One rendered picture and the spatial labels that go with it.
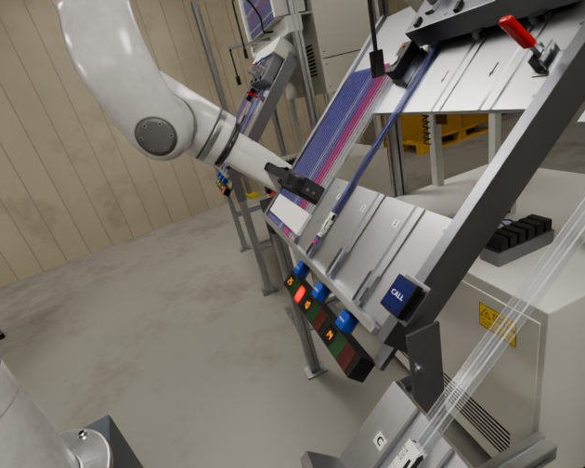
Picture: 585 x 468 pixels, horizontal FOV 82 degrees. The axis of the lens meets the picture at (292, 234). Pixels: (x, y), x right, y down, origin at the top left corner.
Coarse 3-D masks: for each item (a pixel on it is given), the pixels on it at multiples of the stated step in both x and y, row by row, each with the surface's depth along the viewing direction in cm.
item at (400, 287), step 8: (400, 280) 45; (392, 288) 46; (400, 288) 45; (408, 288) 44; (392, 296) 45; (400, 296) 44; (408, 296) 43; (384, 304) 46; (392, 304) 45; (400, 304) 44
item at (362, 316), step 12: (264, 216) 105; (276, 228) 93; (288, 240) 84; (300, 252) 76; (312, 264) 70; (324, 276) 64; (336, 288) 60; (348, 300) 56; (360, 312) 52; (372, 324) 49
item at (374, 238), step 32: (352, 192) 74; (320, 224) 79; (352, 224) 68; (384, 224) 60; (416, 224) 54; (448, 224) 49; (320, 256) 73; (352, 256) 64; (384, 256) 57; (416, 256) 51; (352, 288) 60; (384, 288) 53; (384, 320) 50
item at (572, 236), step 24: (576, 216) 26; (576, 240) 26; (552, 264) 26; (528, 288) 27; (504, 312) 27; (528, 312) 27; (504, 336) 27; (480, 360) 27; (456, 384) 28; (432, 408) 28; (456, 408) 27; (432, 432) 28
